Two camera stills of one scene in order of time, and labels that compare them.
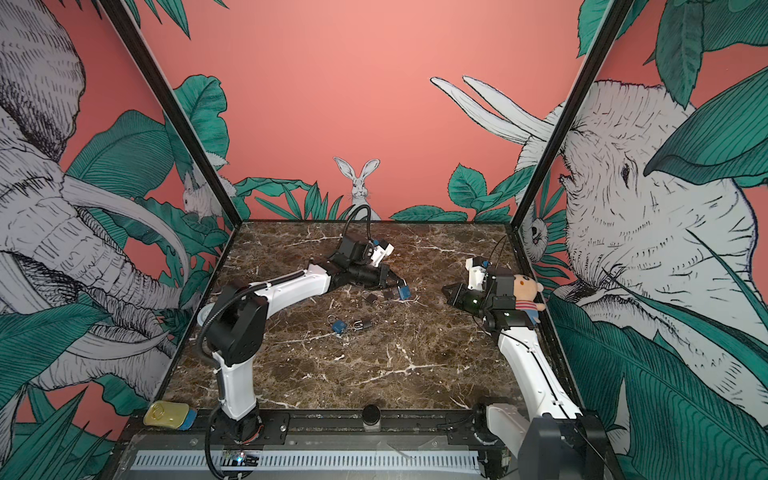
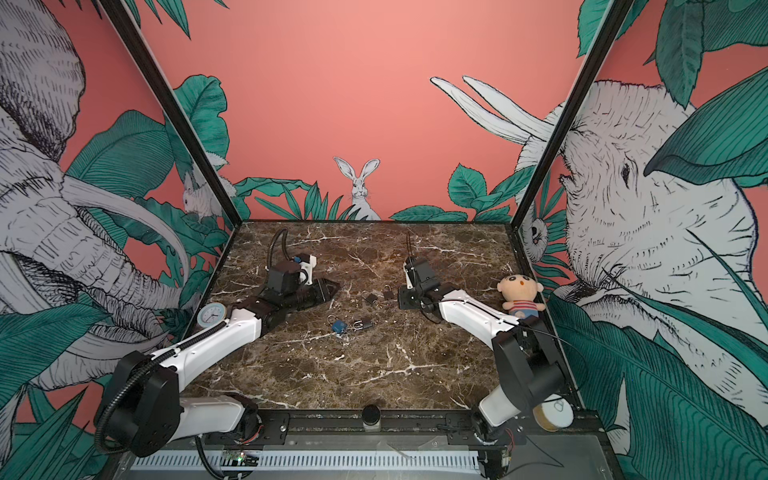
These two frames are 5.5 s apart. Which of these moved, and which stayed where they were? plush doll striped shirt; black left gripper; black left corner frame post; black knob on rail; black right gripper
Moved: black left gripper; black right gripper
Stayed: black knob on rail; black left corner frame post; plush doll striped shirt
